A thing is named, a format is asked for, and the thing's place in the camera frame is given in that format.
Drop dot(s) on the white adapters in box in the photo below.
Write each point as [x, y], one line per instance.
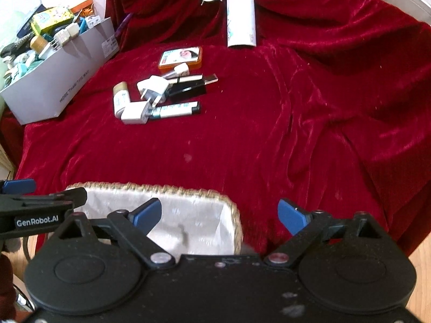
[65, 34]

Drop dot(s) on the orange tin with picture lid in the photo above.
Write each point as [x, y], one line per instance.
[180, 57]

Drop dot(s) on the dark knit cloth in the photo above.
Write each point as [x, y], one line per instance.
[15, 48]

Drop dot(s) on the grey cardboard box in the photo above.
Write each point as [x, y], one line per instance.
[67, 74]

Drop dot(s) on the blue clips in box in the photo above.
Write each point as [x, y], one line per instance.
[89, 23]

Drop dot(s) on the white tube with gold cap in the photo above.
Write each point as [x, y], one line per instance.
[121, 102]

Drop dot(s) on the white tube at top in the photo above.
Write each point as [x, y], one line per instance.
[239, 16]

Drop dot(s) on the black patterned lighter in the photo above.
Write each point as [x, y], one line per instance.
[175, 110]

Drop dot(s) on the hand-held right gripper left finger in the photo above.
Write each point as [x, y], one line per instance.
[148, 215]

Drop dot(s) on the teal cloth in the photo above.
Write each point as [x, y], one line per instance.
[27, 64]

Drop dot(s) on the white plug charger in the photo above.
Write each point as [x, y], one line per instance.
[134, 114]
[153, 87]

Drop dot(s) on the black rectangular bottle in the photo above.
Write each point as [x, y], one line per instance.
[188, 93]

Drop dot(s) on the woven basket with fabric lining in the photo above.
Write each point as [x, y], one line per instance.
[198, 222]

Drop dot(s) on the blue tube with white caps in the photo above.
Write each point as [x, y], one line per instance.
[181, 69]

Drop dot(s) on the red velvet cloth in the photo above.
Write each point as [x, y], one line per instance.
[242, 124]

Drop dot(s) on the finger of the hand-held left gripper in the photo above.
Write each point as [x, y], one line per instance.
[20, 185]
[72, 195]

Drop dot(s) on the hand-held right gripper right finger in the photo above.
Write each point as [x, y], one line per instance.
[291, 217]

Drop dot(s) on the orange carton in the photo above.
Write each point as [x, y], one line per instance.
[84, 6]

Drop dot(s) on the gold thread spool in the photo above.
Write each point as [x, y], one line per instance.
[38, 42]

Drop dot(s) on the yellow-green printed box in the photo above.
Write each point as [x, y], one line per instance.
[50, 18]

